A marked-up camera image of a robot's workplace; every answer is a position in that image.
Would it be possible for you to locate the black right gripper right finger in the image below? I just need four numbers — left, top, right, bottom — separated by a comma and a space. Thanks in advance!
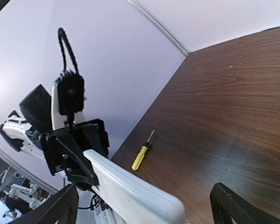
210, 182, 280, 224

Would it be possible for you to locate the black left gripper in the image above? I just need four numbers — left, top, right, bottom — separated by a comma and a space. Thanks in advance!
39, 119, 110, 190

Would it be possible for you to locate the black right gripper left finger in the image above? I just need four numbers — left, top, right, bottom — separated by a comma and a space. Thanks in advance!
16, 184, 79, 224

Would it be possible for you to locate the white remote control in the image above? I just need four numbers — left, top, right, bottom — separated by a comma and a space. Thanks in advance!
84, 149, 185, 224

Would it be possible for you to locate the yellow handled screwdriver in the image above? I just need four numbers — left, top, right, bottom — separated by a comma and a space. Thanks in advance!
131, 130, 155, 171

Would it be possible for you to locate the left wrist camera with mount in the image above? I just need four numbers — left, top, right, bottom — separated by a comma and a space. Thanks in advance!
51, 70, 86, 130

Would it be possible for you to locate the left aluminium corner post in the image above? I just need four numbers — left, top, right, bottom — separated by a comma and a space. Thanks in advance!
126, 0, 190, 57

